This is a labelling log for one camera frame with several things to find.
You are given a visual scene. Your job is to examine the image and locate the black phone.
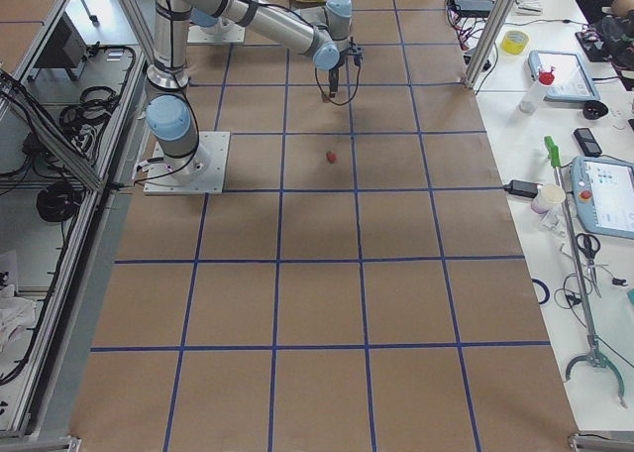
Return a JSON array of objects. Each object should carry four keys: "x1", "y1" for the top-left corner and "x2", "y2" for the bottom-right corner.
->
[{"x1": 573, "y1": 128, "x2": 602, "y2": 158}]

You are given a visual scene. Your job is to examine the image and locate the near teach pendant tablet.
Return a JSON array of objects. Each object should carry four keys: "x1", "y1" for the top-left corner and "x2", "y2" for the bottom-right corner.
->
[{"x1": 570, "y1": 157, "x2": 633, "y2": 239}]

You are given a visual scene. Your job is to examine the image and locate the yellow tape roll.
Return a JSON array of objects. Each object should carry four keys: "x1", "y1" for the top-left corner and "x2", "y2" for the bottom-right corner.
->
[{"x1": 500, "y1": 30, "x2": 529, "y2": 56}]

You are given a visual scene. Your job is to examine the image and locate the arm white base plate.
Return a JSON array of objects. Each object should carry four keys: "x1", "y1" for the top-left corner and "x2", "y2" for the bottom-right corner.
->
[
  {"x1": 187, "y1": 8, "x2": 245, "y2": 45},
  {"x1": 144, "y1": 131, "x2": 231, "y2": 195}
]

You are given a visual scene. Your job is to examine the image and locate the black handled scissors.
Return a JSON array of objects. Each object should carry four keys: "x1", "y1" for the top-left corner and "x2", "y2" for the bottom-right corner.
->
[{"x1": 576, "y1": 233, "x2": 601, "y2": 297}]

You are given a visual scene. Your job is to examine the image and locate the white paper cup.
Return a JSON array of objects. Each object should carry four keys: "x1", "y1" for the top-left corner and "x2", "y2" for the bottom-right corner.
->
[{"x1": 530, "y1": 183, "x2": 566, "y2": 214}]

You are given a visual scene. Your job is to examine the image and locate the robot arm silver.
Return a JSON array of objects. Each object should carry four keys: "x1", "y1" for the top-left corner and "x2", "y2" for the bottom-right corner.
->
[{"x1": 145, "y1": 0, "x2": 363, "y2": 191}]

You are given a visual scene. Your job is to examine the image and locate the far teach pendant tablet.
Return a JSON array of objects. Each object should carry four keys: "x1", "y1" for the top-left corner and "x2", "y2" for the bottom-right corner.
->
[{"x1": 528, "y1": 50, "x2": 600, "y2": 102}]

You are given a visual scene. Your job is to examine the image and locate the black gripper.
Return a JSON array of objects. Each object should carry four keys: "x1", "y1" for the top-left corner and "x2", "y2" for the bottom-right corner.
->
[{"x1": 328, "y1": 37, "x2": 364, "y2": 98}]

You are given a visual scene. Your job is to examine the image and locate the clear bottle red cap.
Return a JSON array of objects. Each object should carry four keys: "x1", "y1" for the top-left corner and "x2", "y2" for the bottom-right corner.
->
[{"x1": 518, "y1": 67, "x2": 555, "y2": 114}]

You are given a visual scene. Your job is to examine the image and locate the far single red strawberry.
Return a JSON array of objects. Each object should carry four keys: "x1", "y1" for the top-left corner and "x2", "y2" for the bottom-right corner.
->
[{"x1": 326, "y1": 151, "x2": 338, "y2": 165}]

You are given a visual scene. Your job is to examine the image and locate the teach pendant tablet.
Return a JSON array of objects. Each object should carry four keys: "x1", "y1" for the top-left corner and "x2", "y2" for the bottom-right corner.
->
[
  {"x1": 528, "y1": 50, "x2": 600, "y2": 102},
  {"x1": 570, "y1": 157, "x2": 633, "y2": 239}
]

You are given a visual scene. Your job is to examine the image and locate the black power adapter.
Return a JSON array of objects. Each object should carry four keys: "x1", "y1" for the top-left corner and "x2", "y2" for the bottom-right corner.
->
[{"x1": 503, "y1": 179, "x2": 541, "y2": 199}]

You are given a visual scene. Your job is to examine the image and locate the long reach grabber tool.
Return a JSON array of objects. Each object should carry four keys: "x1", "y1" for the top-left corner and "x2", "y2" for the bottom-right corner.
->
[{"x1": 544, "y1": 136, "x2": 627, "y2": 408}]

